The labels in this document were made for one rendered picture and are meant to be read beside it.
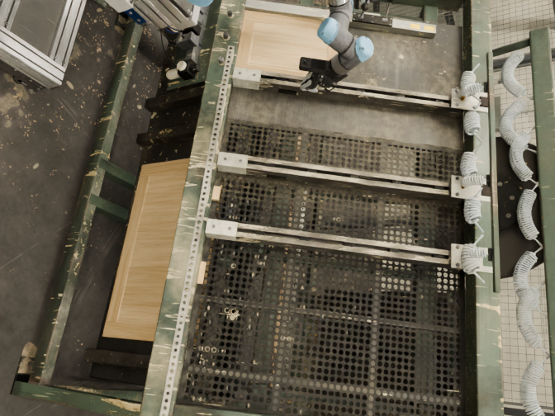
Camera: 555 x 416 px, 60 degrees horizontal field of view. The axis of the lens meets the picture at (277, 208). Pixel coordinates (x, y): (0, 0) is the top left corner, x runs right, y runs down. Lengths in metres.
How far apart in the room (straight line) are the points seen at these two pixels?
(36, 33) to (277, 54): 1.08
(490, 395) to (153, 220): 1.66
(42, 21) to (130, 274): 1.22
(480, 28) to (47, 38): 2.03
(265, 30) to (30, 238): 1.50
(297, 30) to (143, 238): 1.28
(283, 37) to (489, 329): 1.60
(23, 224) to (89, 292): 0.51
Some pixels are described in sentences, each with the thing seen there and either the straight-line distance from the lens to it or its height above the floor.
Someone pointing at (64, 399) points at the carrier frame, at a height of 0.36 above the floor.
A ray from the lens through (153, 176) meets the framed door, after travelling 2.61.
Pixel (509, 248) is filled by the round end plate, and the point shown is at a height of 1.96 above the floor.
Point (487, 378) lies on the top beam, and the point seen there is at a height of 1.90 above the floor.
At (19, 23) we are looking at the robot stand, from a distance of 2.48.
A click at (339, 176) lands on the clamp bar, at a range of 2.13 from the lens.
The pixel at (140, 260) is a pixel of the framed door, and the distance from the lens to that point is 2.46.
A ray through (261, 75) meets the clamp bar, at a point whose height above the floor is 1.03.
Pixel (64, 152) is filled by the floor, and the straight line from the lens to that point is 2.71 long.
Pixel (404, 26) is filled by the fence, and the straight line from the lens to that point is 2.62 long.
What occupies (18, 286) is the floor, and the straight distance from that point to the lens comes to 2.53.
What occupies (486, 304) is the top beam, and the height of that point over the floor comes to 1.90.
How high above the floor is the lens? 2.14
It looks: 29 degrees down
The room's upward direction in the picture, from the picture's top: 86 degrees clockwise
